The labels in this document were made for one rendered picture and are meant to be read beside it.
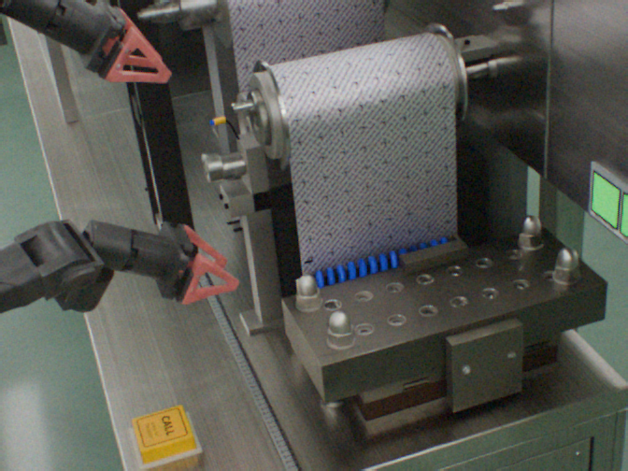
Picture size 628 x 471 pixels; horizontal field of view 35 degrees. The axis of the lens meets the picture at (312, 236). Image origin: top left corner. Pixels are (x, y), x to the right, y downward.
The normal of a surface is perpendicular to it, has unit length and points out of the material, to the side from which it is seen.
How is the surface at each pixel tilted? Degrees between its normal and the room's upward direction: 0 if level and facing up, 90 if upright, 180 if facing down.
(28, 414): 0
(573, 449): 90
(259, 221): 90
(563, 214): 90
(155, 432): 0
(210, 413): 0
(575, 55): 90
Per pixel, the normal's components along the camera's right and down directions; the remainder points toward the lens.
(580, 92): -0.94, 0.25
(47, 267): 0.15, -0.55
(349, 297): -0.09, -0.85
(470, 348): 0.33, 0.47
